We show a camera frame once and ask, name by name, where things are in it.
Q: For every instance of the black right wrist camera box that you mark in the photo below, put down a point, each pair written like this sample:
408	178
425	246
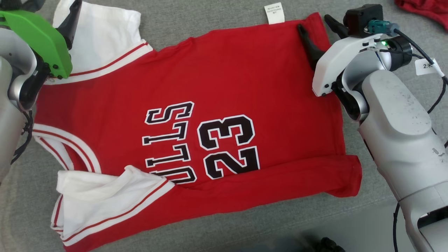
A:
362	17

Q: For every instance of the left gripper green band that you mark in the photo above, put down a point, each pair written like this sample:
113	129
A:
38	38

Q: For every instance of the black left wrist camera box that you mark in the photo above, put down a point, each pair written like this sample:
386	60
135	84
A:
10	4

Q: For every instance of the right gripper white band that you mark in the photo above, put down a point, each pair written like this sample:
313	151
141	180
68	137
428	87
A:
336	59

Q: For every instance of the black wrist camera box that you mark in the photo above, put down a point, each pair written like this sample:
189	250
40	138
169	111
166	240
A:
362	17
10	4

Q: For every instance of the red shorts white trim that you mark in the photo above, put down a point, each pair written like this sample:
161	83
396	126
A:
427	10

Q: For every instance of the red jersey white sleeves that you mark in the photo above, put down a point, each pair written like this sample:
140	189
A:
227	80

